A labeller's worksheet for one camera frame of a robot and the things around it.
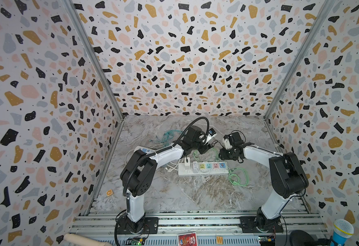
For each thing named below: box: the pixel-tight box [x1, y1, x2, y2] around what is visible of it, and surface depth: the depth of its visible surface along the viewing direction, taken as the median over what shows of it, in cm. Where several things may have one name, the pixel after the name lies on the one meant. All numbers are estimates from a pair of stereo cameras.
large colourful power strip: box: [177, 161, 230, 177], surface depth 92 cm
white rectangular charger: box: [192, 161, 198, 174], surface depth 88 cm
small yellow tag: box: [215, 236, 224, 245], surface depth 71 cm
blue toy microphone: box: [330, 218, 355, 246], surface depth 53 cm
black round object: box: [289, 229, 315, 246], surface depth 73 cm
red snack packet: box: [176, 231, 198, 246], surface depth 70 cm
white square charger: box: [184, 156, 191, 167], surface depth 89 cm
